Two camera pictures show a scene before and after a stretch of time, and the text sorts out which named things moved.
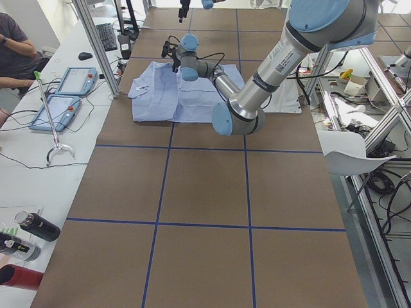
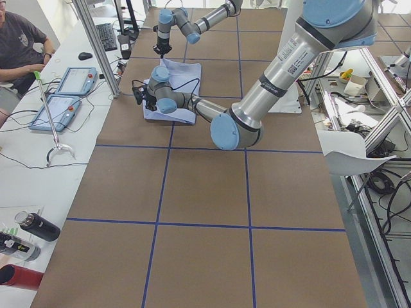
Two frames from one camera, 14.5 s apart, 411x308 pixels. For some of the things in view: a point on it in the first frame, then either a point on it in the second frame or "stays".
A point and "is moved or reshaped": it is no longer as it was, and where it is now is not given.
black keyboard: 107,36 stays
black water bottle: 38,225 stays
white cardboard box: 356,85 stays
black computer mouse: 84,56 stays
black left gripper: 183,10 → 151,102
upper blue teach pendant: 77,81 stays
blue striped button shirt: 163,95 is moved or reshaped
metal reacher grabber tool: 58,145 stays
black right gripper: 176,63 → 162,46
